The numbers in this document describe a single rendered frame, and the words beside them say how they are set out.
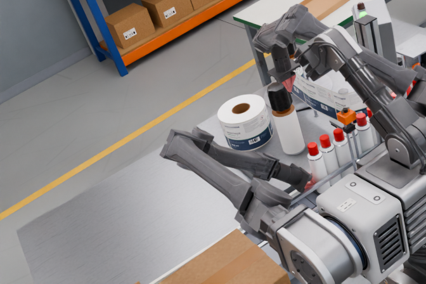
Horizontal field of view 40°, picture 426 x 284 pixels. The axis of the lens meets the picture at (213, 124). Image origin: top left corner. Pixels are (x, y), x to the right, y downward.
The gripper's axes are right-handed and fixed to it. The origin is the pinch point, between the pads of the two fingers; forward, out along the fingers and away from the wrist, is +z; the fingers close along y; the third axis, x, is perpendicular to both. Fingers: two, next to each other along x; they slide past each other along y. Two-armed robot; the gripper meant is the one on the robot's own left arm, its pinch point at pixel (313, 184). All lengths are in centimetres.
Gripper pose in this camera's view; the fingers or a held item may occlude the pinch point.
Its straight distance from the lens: 204.1
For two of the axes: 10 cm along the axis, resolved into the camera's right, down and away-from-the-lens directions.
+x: -4.7, 8.7, 1.4
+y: -4.6, -3.8, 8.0
